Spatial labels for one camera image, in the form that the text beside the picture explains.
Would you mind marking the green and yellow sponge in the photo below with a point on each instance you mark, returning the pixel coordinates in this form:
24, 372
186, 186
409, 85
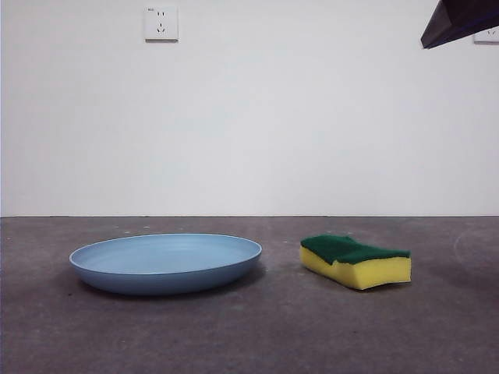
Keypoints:
370, 272

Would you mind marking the light blue round plate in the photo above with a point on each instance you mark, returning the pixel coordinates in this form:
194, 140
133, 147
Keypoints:
163, 261

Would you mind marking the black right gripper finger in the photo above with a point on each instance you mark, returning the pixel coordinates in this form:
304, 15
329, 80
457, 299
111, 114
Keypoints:
460, 19

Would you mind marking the white wall socket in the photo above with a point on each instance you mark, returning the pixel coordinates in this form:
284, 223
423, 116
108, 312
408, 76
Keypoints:
162, 24
489, 37

